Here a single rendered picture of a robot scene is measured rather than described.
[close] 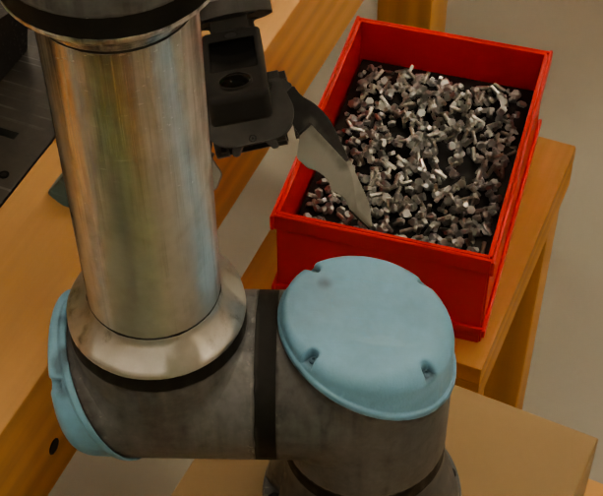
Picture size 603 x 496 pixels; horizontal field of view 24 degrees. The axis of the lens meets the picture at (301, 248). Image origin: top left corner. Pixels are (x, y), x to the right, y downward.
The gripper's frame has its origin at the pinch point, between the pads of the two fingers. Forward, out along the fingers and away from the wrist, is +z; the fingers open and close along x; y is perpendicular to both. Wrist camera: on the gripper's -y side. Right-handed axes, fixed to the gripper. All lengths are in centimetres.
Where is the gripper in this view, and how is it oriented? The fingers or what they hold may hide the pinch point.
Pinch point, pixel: (277, 251)
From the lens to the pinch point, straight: 112.5
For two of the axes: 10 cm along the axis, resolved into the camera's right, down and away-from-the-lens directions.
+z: 2.1, 9.8, 0.3
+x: -9.8, 2.1, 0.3
